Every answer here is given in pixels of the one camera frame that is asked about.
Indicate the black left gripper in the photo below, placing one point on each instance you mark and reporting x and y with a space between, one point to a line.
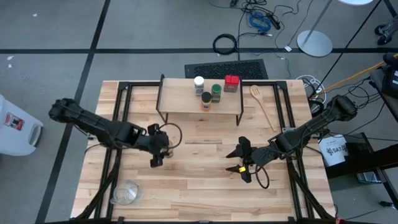
157 144

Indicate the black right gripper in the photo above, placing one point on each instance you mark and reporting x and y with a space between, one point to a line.
261 157

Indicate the orange turmeric bottle black cap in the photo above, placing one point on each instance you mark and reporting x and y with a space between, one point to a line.
206 98

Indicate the bagel sesame jar white lid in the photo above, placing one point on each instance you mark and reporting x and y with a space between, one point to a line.
199 82

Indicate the oregano jar green lid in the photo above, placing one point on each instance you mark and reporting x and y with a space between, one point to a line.
216 89

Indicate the red smoked paprika tin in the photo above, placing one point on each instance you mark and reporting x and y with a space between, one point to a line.
231 80

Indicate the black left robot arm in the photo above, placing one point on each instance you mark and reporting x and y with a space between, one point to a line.
93 124

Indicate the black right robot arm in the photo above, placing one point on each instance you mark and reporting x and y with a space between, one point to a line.
311 127

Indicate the black keyboard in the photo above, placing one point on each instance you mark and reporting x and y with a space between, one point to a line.
227 70

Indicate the black side table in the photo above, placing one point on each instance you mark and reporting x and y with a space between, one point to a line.
367 155

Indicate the grey round-base lamp stand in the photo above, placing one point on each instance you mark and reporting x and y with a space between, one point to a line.
314 43

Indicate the black power strip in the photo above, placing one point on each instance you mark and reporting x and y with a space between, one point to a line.
275 22

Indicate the thin black slanted pole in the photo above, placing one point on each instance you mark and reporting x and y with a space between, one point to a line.
343 53

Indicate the white plastic bin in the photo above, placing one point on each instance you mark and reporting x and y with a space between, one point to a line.
15 130

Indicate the black wheeled chair base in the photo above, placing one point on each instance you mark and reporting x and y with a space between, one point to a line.
387 31

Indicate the wooden shelf black metal frame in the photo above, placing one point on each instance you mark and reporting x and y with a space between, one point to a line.
180 96

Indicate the black metal table frame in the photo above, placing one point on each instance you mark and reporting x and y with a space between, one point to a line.
140 83

